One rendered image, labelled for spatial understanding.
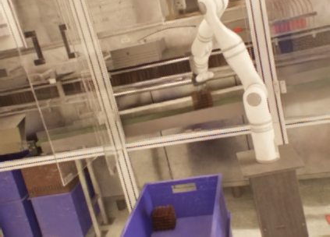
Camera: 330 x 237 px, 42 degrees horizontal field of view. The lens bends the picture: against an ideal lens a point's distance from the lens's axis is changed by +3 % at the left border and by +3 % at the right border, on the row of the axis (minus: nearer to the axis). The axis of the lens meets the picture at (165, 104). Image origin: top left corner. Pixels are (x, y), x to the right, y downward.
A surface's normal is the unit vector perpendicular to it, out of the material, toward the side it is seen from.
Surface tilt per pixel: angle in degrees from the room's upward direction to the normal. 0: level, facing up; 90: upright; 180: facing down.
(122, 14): 90
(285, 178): 90
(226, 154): 90
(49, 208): 90
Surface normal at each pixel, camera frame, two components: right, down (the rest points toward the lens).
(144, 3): -0.19, 0.30
